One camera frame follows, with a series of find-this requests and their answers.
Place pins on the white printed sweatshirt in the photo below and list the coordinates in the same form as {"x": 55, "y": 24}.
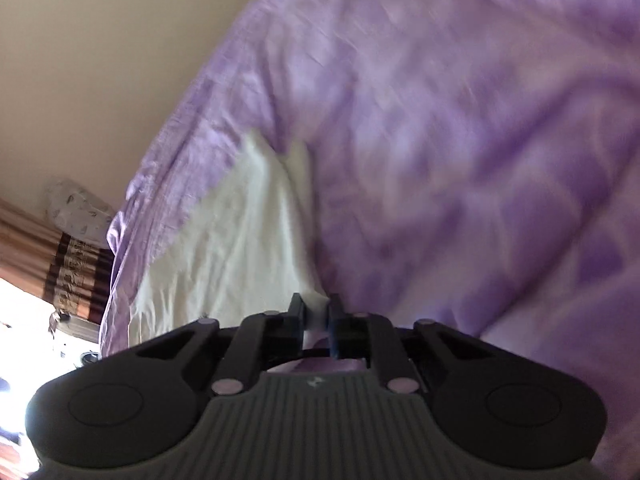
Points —
{"x": 235, "y": 240}

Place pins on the brown patterned curtain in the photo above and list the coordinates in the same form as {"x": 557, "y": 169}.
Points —
{"x": 65, "y": 265}

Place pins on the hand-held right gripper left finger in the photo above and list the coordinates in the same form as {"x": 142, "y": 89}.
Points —
{"x": 301, "y": 321}

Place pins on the purple bed blanket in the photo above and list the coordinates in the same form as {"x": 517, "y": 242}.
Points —
{"x": 425, "y": 135}

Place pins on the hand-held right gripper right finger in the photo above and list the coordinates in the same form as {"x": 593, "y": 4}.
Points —
{"x": 334, "y": 335}

